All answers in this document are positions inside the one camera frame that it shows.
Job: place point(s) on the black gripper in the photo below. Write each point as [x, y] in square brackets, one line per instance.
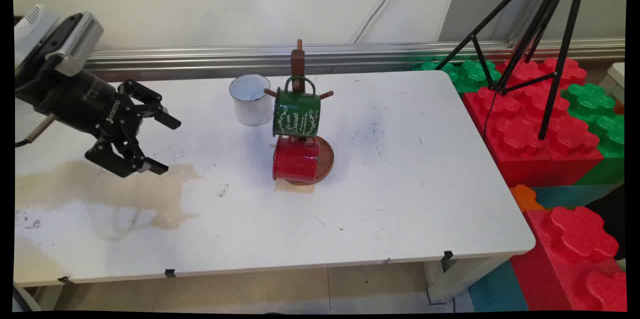
[75, 101]

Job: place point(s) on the white vented camera mount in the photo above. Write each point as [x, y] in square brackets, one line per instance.
[29, 31]

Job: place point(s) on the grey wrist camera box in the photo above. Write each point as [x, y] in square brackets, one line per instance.
[85, 41]

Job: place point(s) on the green studded block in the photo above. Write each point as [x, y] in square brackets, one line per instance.
[605, 124]
[472, 75]

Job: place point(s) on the black table edge clip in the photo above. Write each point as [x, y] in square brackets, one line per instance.
[65, 280]
[170, 273]
[446, 259]

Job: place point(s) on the green enamel mug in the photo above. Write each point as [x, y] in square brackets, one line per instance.
[296, 111]

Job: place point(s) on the white wall conduit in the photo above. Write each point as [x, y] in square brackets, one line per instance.
[380, 6]

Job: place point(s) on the metal wall rail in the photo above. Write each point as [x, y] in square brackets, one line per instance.
[210, 59]

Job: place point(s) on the white box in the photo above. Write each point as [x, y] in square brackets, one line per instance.
[616, 79]

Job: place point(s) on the white enamel mug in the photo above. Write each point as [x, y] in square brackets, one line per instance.
[250, 104]

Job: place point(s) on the teal foam block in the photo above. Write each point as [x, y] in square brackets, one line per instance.
[497, 289]
[570, 195]

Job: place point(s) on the white table leg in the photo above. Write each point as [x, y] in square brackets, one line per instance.
[460, 279]

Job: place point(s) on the large red studded block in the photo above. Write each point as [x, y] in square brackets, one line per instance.
[575, 244]
[520, 139]

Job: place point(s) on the orange foam block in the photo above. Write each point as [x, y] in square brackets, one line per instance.
[525, 198]

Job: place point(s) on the red enamel mug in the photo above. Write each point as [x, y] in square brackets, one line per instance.
[296, 161]

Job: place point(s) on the black tripod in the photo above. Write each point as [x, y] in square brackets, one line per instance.
[552, 94]

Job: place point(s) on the brown wooden mug tree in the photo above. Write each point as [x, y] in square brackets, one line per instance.
[298, 61]

